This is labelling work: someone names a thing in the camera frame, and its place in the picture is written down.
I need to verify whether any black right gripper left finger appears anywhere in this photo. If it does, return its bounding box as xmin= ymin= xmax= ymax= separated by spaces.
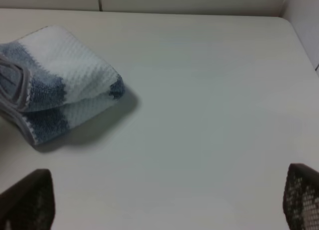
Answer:
xmin=0 ymin=169 xmax=55 ymax=230

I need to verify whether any blue white striped towel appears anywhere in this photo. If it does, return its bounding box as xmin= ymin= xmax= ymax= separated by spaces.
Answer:
xmin=0 ymin=26 xmax=125 ymax=146

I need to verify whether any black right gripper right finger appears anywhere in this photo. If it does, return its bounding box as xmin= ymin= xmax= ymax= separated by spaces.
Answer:
xmin=283 ymin=163 xmax=319 ymax=230

